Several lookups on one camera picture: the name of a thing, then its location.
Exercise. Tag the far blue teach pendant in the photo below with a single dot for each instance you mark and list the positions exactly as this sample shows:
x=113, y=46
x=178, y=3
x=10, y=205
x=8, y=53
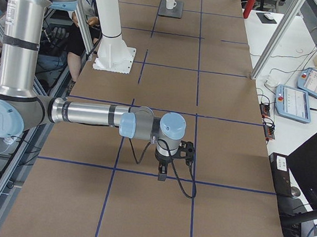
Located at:
x=308, y=81

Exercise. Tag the black mouse pad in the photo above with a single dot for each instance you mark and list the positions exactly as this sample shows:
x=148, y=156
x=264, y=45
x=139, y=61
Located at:
x=264, y=20

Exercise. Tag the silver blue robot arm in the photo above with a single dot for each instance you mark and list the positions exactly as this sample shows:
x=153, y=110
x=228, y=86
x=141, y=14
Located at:
x=21, y=108

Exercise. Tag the black box with white label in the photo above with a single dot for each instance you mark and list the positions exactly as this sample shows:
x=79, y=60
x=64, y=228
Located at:
x=281, y=176

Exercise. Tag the black orange connector hub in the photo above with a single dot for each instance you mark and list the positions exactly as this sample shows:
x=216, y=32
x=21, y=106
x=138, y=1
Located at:
x=265, y=110
x=269, y=133

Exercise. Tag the white computer mouse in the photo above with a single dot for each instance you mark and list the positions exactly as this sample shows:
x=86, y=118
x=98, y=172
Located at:
x=268, y=16

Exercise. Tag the black monitor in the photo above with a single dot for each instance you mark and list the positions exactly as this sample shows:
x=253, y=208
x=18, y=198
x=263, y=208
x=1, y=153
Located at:
x=303, y=165

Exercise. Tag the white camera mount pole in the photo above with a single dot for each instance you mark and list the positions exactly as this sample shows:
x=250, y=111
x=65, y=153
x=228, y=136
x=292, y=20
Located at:
x=108, y=14

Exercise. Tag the near blue teach pendant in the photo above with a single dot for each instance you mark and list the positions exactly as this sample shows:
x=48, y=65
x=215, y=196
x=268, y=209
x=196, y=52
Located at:
x=293, y=103

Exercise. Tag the grey aluminium profile post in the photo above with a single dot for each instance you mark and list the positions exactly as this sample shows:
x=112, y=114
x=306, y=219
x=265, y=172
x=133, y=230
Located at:
x=282, y=27

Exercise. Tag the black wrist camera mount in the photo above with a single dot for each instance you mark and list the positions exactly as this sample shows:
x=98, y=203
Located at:
x=186, y=151

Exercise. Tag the seated person in black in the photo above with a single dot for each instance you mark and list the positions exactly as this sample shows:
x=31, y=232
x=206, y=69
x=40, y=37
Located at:
x=75, y=45

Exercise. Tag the red bottle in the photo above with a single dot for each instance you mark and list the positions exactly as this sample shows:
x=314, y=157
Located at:
x=248, y=8

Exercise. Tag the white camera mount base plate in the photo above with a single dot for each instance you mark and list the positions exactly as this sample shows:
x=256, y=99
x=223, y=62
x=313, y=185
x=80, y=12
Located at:
x=113, y=60

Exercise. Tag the blue teach pendant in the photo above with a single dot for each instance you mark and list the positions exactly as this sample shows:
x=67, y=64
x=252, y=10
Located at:
x=293, y=103
x=308, y=81

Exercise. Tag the white plastic cup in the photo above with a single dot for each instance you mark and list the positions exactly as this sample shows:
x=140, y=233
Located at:
x=170, y=4

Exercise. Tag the grey closed laptop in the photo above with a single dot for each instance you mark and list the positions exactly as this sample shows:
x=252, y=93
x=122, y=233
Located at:
x=176, y=12

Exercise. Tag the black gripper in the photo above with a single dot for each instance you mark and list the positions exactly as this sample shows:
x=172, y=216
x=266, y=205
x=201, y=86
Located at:
x=163, y=161

